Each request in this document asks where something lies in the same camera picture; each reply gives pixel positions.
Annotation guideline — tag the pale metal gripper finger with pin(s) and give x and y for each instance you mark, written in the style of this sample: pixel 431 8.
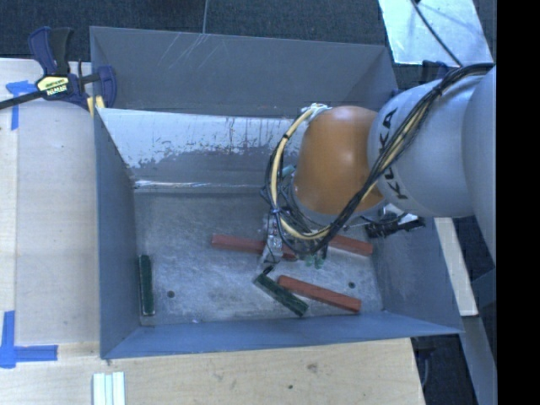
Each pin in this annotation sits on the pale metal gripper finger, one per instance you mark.
pixel 266 270
pixel 275 246

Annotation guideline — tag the dark green flat block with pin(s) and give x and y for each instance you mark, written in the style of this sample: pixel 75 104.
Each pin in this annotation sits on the dark green flat block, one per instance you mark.
pixel 282 295
pixel 146 285

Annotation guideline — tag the red-brown flat block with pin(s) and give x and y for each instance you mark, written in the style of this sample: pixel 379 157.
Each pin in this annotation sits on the red-brown flat block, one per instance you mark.
pixel 354 245
pixel 320 293
pixel 236 243

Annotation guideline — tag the grey metal bin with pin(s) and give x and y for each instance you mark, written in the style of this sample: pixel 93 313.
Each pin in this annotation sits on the grey metal bin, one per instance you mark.
pixel 211 226

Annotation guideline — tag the pale wood board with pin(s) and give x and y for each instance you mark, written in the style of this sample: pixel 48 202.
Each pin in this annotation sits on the pale wood board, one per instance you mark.
pixel 55 226

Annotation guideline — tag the black cylinder on white bracket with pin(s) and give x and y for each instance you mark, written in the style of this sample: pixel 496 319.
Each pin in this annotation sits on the black cylinder on white bracket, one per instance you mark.
pixel 388 227

